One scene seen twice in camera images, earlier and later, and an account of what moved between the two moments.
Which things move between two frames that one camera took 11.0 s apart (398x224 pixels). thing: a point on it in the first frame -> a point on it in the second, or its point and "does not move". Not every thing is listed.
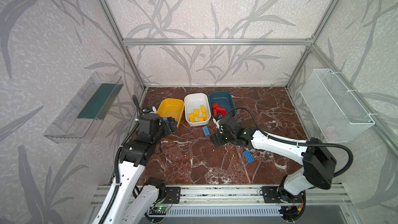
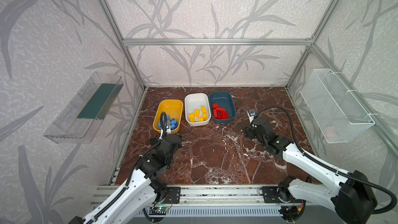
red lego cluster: x=216 y=109 does not move
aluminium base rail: x=315 y=196 does not move
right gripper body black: x=222 y=137 -> x=250 y=130
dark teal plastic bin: x=225 y=100 does not move
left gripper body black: x=169 y=124 -> x=165 y=132
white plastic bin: x=194 y=101 does not move
